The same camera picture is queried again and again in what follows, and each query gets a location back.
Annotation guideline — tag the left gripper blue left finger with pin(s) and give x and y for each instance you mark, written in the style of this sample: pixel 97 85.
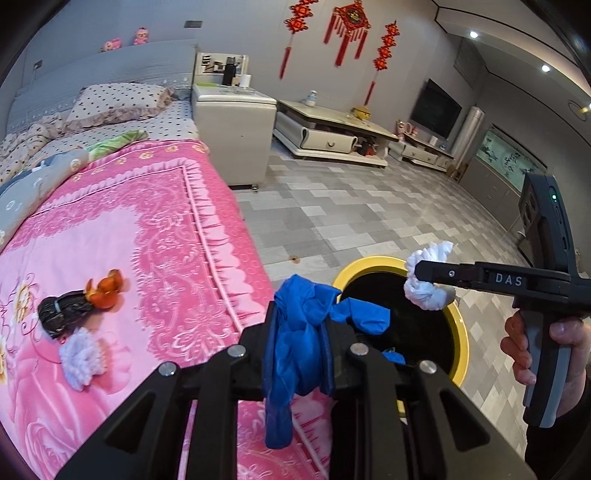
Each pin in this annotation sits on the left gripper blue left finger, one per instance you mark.
pixel 272 324

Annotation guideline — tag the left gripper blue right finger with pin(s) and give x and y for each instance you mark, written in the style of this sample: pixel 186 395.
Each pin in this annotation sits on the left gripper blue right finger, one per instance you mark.
pixel 331 351

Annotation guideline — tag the blue plastic glove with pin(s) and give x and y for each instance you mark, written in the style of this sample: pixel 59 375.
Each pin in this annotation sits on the blue plastic glove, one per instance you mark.
pixel 304 305

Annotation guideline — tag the white foam fruit net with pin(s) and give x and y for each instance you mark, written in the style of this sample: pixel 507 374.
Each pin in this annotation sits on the white foam fruit net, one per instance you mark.
pixel 82 358

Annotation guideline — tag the yellow rimmed black trash bin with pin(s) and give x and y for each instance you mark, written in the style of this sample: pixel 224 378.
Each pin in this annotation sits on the yellow rimmed black trash bin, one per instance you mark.
pixel 413 334

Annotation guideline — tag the person's right hand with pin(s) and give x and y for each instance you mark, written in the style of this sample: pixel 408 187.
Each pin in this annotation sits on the person's right hand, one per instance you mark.
pixel 571 332

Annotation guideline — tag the fish tank cabinet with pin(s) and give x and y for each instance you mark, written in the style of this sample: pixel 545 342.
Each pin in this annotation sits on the fish tank cabinet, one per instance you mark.
pixel 495 176

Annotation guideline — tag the pink floral bed quilt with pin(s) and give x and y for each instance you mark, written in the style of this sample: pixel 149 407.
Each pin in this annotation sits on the pink floral bed quilt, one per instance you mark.
pixel 182 395

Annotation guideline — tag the white standing air conditioner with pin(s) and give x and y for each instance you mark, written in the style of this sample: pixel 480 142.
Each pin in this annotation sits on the white standing air conditioner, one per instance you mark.
pixel 467 134

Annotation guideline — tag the white tv stand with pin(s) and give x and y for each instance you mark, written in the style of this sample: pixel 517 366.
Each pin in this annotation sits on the white tv stand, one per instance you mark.
pixel 326 134

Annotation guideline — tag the white bedside cabinet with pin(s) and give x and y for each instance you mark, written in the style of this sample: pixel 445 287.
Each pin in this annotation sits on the white bedside cabinet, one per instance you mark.
pixel 236 124

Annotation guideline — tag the yellow pot ornament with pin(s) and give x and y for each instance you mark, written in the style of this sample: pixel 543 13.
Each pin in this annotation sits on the yellow pot ornament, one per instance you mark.
pixel 361 112

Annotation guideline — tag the small white ceramic jar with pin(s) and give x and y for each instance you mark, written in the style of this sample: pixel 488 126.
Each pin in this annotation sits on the small white ceramic jar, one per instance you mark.
pixel 311 99

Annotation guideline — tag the black thermos bottle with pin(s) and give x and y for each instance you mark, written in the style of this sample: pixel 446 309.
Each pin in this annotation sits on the black thermos bottle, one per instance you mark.
pixel 229 71

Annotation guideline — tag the grey blue floral blanket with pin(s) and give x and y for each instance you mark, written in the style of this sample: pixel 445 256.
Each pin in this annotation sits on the grey blue floral blanket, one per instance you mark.
pixel 27 192

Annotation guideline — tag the polka dot pillow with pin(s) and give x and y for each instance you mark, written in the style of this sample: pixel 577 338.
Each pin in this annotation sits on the polka dot pillow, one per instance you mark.
pixel 112 103

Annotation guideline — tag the red chinese knot decoration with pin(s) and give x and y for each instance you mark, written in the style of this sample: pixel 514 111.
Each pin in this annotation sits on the red chinese knot decoration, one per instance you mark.
pixel 351 25

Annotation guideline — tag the pink plush toy right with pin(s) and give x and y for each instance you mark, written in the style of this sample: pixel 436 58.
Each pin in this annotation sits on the pink plush toy right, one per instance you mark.
pixel 141 36

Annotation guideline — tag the pink plush toy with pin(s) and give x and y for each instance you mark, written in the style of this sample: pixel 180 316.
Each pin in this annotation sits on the pink plush toy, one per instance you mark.
pixel 141 36
pixel 110 45

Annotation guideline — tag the grey bed headboard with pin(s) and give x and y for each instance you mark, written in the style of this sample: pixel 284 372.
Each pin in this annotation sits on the grey bed headboard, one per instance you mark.
pixel 167 63

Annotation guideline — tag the pink plush toy left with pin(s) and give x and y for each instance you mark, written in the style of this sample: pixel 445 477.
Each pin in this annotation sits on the pink plush toy left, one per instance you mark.
pixel 110 45

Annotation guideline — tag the wall mounted black television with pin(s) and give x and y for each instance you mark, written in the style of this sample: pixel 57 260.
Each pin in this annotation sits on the wall mounted black television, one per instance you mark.
pixel 436 110

